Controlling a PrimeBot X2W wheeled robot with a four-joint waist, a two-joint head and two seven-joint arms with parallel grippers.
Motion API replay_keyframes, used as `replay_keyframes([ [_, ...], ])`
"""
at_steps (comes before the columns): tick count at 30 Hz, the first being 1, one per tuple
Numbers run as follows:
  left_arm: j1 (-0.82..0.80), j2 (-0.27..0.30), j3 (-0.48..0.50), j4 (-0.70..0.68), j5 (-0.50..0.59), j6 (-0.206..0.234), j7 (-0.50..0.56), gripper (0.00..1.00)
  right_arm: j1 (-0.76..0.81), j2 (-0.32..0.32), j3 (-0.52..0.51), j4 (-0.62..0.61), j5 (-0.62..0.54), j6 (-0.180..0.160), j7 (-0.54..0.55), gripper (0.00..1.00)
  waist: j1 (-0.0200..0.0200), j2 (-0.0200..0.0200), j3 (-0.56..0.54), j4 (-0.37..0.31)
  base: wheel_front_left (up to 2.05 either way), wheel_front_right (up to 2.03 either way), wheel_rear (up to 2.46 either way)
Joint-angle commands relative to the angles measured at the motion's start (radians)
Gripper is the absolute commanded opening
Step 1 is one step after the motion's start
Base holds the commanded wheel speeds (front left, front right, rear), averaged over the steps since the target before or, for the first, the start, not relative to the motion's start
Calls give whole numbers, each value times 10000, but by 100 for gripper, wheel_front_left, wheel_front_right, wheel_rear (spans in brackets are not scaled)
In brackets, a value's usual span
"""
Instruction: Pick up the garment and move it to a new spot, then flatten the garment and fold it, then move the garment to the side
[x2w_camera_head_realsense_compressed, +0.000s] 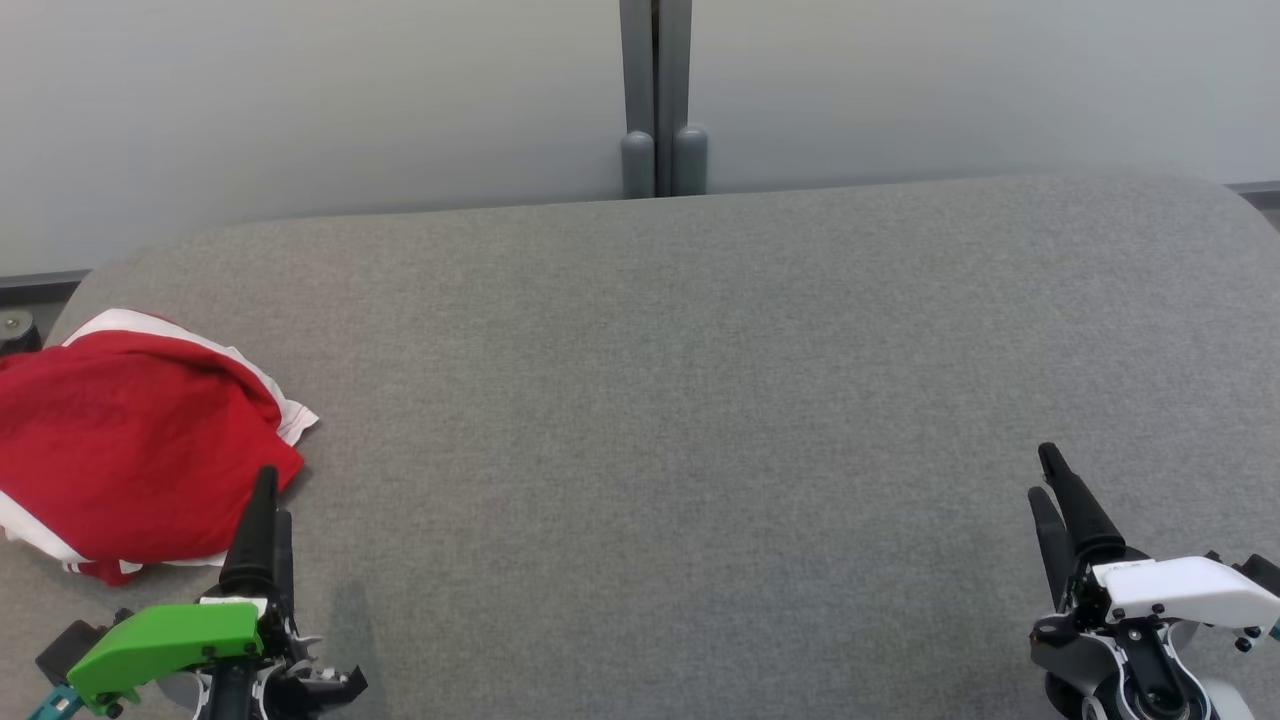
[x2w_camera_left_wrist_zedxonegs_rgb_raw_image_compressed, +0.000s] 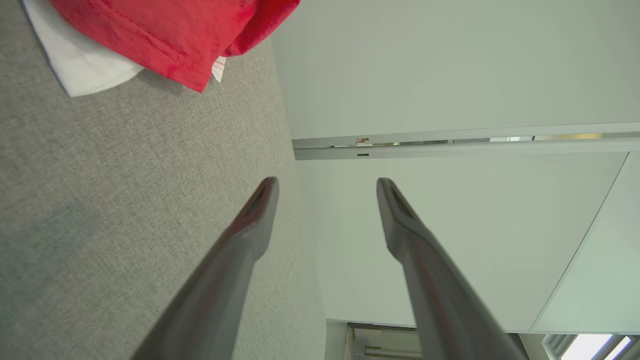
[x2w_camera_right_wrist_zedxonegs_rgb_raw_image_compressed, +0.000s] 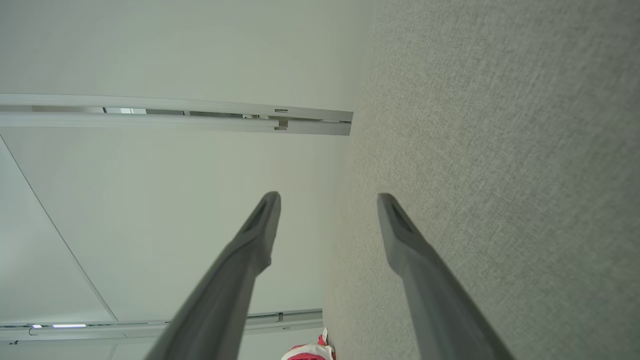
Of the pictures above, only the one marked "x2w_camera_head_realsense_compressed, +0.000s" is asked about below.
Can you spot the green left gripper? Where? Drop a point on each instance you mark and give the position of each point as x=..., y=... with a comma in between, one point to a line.
x=160, y=640

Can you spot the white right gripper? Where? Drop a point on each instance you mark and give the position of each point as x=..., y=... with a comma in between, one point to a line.
x=1180, y=590

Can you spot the red Bulls shorts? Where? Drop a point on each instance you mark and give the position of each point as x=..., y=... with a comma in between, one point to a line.
x=140, y=430

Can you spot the black caster wheel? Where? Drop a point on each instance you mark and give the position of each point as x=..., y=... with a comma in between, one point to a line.
x=18, y=333

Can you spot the dark grey baseboard strip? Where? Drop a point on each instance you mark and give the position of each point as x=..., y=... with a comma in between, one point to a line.
x=40, y=288
x=1258, y=195

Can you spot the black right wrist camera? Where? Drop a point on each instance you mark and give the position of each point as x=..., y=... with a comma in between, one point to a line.
x=1262, y=575

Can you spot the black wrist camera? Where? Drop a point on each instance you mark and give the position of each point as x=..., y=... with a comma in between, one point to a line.
x=1262, y=575
x=68, y=650

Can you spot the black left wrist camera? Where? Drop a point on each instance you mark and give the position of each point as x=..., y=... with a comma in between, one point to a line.
x=68, y=650

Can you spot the grey partition post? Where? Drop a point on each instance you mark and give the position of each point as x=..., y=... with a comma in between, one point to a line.
x=637, y=100
x=680, y=100

